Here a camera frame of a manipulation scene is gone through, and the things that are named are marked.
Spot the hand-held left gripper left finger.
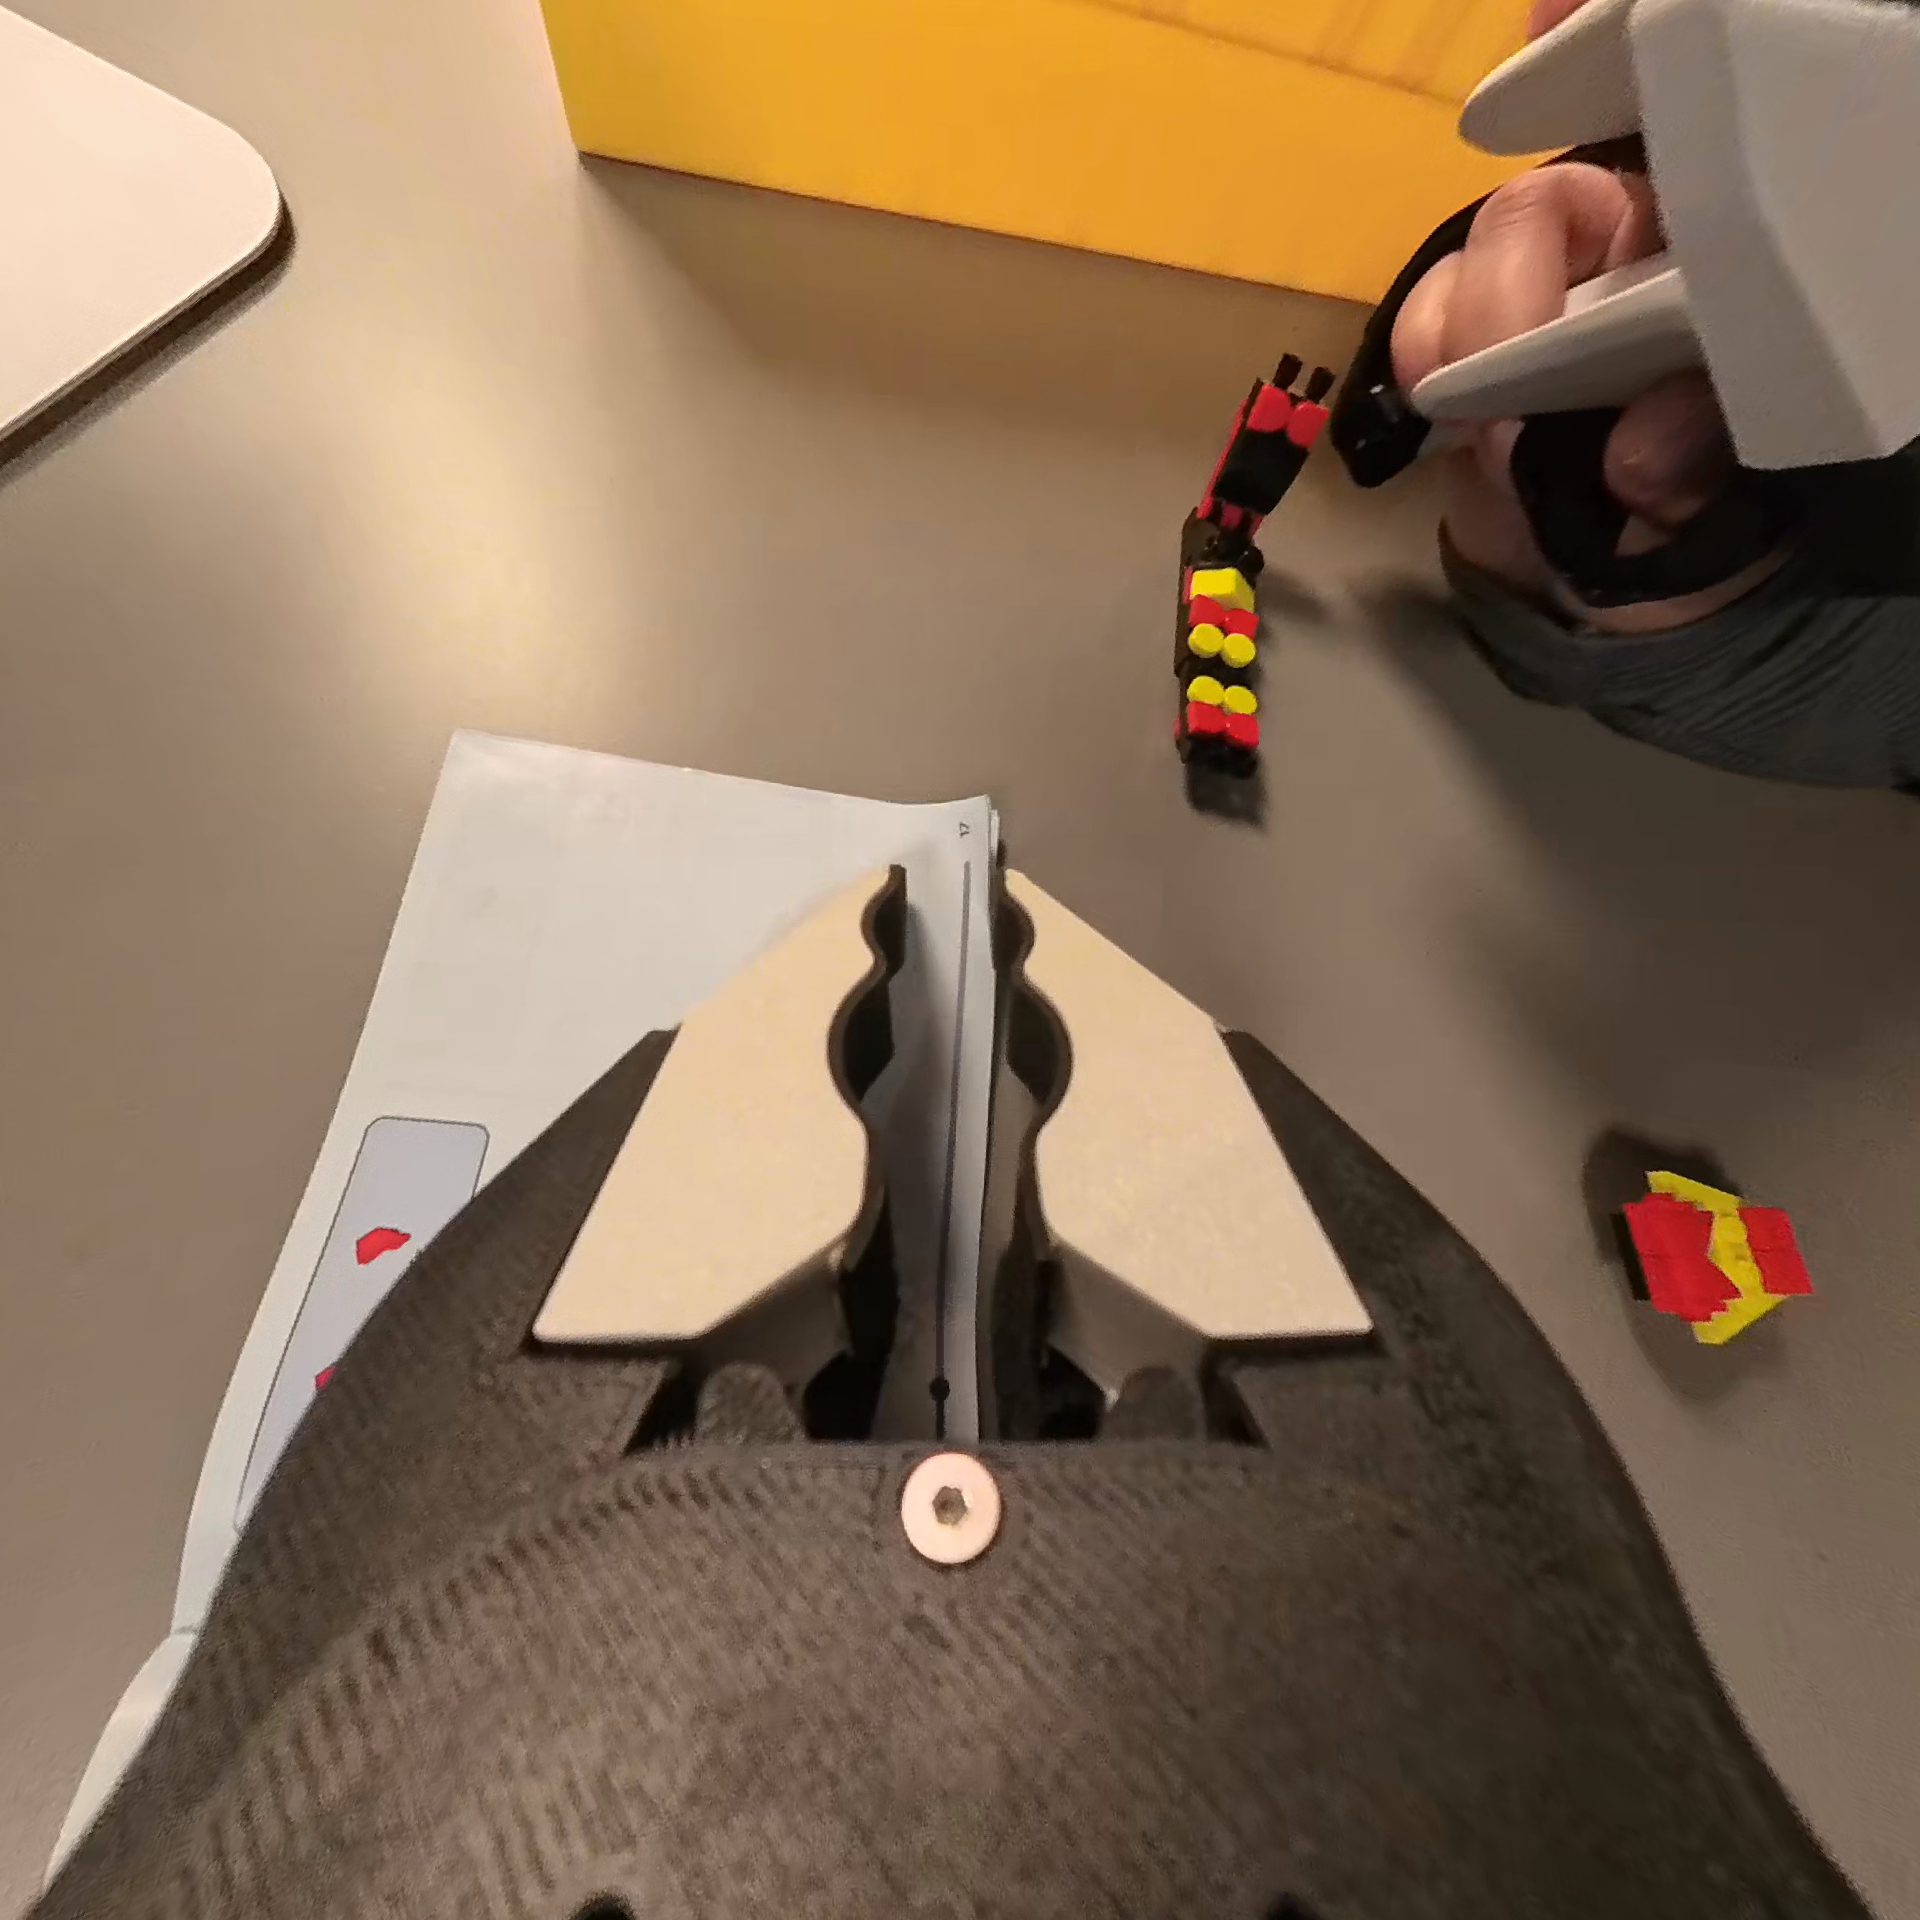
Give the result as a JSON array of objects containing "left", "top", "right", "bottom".
[{"left": 531, "top": 865, "right": 912, "bottom": 1396}]

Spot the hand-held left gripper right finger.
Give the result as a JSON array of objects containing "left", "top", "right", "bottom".
[{"left": 997, "top": 867, "right": 1376, "bottom": 1396}]

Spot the lego instruction booklet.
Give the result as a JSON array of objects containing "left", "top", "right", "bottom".
[{"left": 46, "top": 729, "right": 1004, "bottom": 1876}]

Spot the red yellow lego body assembly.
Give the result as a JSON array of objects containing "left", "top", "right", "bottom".
[{"left": 1615, "top": 1171, "right": 1815, "bottom": 1343}]

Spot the long red yellow lego assembly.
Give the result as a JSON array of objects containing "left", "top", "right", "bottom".
[{"left": 1167, "top": 351, "right": 1339, "bottom": 781}]

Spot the person's right hand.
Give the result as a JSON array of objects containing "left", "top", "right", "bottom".
[{"left": 1387, "top": 150, "right": 1742, "bottom": 634}]

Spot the yellow plastic bin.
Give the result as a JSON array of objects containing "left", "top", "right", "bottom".
[{"left": 534, "top": 0, "right": 1594, "bottom": 309}]

